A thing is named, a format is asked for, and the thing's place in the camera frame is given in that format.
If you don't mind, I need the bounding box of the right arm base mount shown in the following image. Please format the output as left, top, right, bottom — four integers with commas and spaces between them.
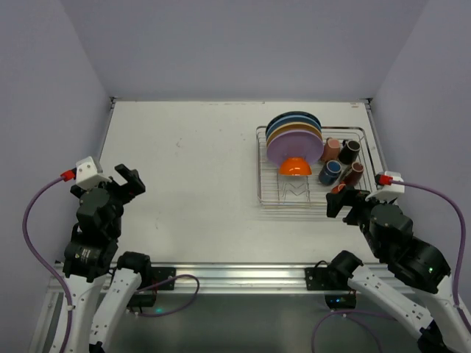
304, 260, 357, 310

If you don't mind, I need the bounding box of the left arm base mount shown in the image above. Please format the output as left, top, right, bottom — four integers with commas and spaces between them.
127, 267, 177, 313

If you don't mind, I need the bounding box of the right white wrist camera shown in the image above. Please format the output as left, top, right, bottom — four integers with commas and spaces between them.
366, 171, 405, 203

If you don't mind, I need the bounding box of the orange bowl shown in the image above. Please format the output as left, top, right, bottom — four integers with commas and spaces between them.
278, 157, 312, 177

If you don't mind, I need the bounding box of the aluminium mounting rail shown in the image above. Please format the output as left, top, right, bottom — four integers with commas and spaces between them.
47, 262, 435, 295

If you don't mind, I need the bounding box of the orange mug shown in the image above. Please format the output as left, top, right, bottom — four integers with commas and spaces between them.
330, 183, 346, 194

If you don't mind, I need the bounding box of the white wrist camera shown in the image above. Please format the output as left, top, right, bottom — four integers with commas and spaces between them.
60, 156, 108, 190
366, 171, 405, 203

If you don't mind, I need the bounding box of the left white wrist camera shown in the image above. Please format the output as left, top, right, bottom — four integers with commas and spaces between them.
60, 156, 108, 190

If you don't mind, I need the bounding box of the pink mug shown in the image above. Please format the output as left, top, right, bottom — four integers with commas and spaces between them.
320, 138, 341, 163

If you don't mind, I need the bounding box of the yellow plate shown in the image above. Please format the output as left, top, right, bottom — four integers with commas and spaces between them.
266, 122, 322, 146

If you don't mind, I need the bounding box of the dark teal plate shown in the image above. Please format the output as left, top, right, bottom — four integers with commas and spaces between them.
266, 111, 322, 128

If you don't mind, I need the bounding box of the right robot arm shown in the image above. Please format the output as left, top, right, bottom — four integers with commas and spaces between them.
326, 178, 470, 352

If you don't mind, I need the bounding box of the light blue plate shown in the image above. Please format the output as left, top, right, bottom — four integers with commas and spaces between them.
266, 115, 322, 138

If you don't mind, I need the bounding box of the purple plate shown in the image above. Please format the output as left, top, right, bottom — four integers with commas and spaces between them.
266, 129, 324, 167

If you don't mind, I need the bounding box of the black mug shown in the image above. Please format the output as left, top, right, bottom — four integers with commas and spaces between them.
338, 140, 361, 165

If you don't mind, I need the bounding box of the wire dish rack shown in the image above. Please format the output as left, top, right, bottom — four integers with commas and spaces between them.
256, 126, 383, 213

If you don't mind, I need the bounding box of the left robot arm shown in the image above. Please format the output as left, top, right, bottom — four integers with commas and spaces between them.
22, 157, 151, 352

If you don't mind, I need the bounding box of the maroon mug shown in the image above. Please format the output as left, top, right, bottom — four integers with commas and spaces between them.
341, 161, 364, 186

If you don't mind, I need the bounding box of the blue mug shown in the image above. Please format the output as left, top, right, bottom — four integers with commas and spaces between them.
318, 160, 341, 186

